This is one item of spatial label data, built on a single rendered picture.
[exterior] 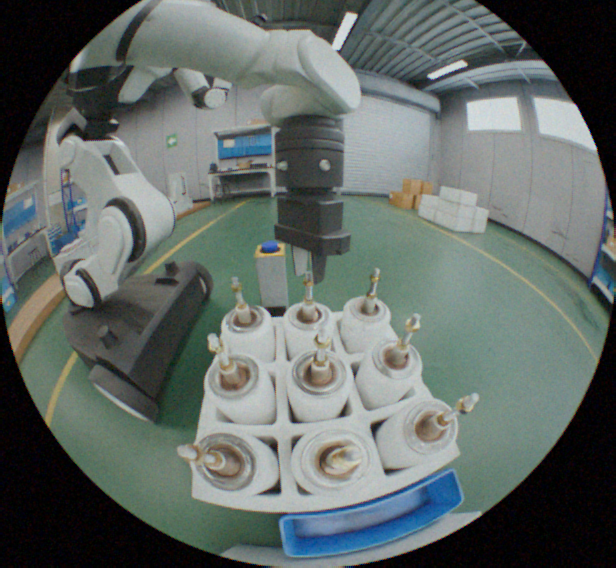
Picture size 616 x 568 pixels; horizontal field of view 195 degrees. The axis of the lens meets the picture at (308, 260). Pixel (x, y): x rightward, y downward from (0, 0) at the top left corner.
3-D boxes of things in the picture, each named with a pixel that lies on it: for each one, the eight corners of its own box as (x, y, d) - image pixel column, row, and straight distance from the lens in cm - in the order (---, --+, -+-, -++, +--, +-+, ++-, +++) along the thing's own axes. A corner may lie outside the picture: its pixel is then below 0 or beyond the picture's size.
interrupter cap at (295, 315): (336, 313, 35) (336, 310, 34) (314, 338, 30) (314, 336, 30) (304, 299, 38) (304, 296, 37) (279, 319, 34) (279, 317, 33)
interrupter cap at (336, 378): (332, 409, 25) (332, 407, 24) (280, 382, 26) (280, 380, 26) (354, 364, 28) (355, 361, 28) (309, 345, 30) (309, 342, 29)
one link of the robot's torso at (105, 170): (128, 280, 47) (53, 170, 75) (168, 247, 58) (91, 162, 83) (146, 227, 36) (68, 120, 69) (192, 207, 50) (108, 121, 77)
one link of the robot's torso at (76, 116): (50, 148, 89) (69, 97, 84) (74, 144, 94) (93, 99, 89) (68, 183, 65) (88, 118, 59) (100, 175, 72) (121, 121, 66)
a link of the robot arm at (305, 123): (317, 147, 18) (316, 49, 23) (252, 158, 26) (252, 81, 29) (364, 160, 28) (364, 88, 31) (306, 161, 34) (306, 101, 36)
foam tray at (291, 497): (232, 493, 52) (191, 497, 35) (242, 358, 60) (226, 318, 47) (413, 466, 54) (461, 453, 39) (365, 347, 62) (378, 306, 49)
